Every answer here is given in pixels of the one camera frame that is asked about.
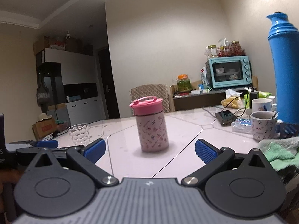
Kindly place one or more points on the grey hanging bag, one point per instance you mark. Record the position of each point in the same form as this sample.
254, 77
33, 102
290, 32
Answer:
42, 94

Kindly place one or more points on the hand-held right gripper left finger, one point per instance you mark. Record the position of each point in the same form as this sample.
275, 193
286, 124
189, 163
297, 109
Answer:
94, 151

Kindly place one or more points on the dark door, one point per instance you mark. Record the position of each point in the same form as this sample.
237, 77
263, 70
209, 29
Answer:
105, 84

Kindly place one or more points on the small white box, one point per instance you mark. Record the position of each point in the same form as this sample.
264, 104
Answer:
201, 91

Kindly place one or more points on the yellow plastic bag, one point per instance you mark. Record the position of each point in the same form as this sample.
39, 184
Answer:
231, 102

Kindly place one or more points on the clear glass cup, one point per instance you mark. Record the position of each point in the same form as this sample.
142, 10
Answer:
78, 134

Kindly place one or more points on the stack of plates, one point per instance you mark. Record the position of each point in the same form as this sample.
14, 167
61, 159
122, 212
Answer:
49, 137

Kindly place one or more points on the quilted beige chair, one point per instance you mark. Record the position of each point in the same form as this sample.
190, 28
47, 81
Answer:
149, 93

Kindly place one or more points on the black smartphone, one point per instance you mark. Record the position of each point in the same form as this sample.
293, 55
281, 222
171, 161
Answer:
225, 117

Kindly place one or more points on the straw hat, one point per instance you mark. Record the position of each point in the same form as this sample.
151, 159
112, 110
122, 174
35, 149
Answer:
43, 117

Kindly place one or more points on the white mug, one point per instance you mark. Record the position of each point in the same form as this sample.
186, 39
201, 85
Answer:
260, 105

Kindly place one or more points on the white snack bag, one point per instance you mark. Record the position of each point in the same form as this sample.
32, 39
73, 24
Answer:
203, 75

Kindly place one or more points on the teal toaster oven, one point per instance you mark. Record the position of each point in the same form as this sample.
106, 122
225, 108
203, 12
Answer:
245, 72

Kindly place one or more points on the white cabinet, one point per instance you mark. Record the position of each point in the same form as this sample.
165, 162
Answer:
77, 67

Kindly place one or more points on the metal spoon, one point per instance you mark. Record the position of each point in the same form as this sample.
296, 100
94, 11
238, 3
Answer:
274, 114

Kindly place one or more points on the white plastic bag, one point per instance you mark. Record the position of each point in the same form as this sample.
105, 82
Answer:
233, 92

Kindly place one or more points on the red-printed cardboard box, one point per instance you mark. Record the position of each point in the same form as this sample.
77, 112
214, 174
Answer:
44, 128

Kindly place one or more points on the blue thermos flask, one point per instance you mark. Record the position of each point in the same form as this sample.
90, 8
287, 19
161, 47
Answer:
283, 70

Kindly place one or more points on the white security camera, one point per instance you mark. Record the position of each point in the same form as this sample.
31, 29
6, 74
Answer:
68, 35

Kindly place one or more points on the tall red food jar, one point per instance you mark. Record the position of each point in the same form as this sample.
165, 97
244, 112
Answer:
236, 48

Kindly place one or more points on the pale food jar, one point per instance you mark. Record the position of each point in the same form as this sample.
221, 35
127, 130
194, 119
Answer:
212, 51

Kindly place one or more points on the blue tissue pack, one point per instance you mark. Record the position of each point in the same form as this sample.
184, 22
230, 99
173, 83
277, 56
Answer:
241, 125

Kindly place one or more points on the pink bottle cap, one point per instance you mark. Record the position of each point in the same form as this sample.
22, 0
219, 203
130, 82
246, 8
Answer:
146, 107

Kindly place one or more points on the green towel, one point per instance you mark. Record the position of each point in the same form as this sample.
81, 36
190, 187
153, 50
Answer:
278, 151

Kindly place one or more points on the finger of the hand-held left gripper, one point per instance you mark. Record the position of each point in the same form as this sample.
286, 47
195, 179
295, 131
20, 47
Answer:
48, 144
24, 157

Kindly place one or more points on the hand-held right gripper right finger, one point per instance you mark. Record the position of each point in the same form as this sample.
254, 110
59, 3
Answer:
206, 151

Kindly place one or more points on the orange-lidded green pickle jar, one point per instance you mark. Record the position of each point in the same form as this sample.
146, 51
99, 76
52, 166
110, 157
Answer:
183, 84

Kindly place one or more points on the wooden shelf unit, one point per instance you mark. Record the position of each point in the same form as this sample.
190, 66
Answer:
193, 102

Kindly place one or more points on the printed grey mug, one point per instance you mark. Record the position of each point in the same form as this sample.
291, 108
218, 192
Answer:
264, 128

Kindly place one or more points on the small red food jar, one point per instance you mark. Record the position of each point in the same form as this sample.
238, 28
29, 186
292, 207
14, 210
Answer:
223, 52

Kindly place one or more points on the pink printed bottle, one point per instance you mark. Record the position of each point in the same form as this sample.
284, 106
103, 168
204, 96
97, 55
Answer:
153, 133

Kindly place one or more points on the dark blue pouch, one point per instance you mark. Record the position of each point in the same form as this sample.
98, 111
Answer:
287, 129

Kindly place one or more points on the white paper packet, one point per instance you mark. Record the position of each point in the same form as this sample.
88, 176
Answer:
223, 42

